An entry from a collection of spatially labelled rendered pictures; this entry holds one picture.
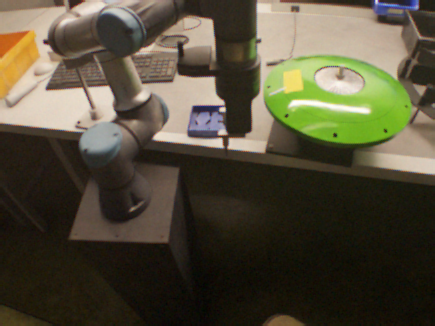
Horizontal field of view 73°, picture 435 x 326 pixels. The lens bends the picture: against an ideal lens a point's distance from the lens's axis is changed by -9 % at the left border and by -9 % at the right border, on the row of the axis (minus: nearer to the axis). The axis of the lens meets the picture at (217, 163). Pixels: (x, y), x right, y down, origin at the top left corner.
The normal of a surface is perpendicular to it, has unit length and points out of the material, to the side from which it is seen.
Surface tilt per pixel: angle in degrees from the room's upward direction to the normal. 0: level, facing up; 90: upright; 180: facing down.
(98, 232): 0
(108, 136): 5
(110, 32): 89
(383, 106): 17
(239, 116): 70
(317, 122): 23
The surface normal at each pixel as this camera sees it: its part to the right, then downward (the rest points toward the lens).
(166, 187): -0.07, -0.66
